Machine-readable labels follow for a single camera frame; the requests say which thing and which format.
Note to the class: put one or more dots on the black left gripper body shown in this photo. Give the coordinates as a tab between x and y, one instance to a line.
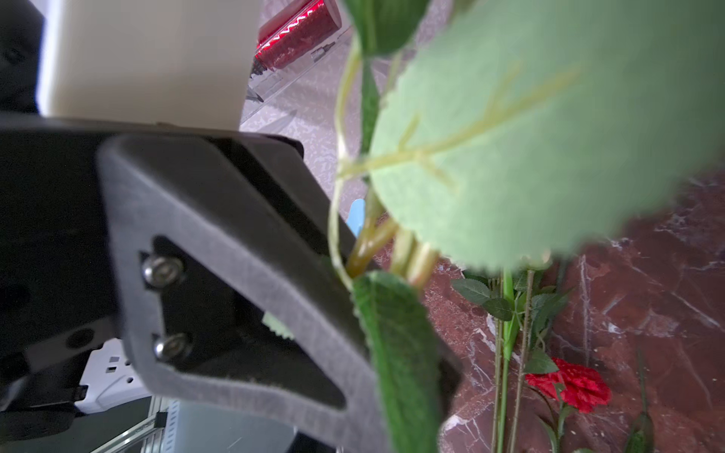
58	292

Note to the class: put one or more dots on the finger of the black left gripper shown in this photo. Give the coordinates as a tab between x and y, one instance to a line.
219	259

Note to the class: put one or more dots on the pink white peony stem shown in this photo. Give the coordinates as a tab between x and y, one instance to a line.
521	131

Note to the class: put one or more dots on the white power strip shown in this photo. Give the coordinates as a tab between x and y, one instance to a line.
109	380

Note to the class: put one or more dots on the magenta rose bud stem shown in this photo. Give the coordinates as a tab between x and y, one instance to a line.
523	309

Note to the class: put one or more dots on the red carnation stem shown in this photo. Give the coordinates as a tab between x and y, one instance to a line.
571	388

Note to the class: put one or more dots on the teal handled scraper tool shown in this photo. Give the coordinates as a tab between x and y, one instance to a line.
356	217

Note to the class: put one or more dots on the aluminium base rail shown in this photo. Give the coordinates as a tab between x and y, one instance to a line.
155	434

